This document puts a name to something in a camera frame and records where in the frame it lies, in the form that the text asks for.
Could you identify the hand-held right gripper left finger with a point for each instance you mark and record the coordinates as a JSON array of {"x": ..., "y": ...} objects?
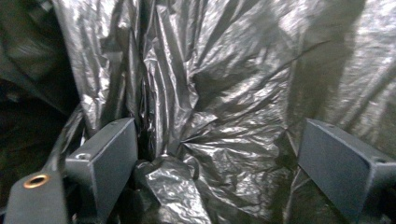
[{"x": 109, "y": 161}]

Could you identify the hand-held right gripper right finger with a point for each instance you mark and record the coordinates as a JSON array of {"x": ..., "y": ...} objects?
[{"x": 339, "y": 168}]

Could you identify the black garbage bag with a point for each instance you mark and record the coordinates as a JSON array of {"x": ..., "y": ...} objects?
[{"x": 233, "y": 77}]

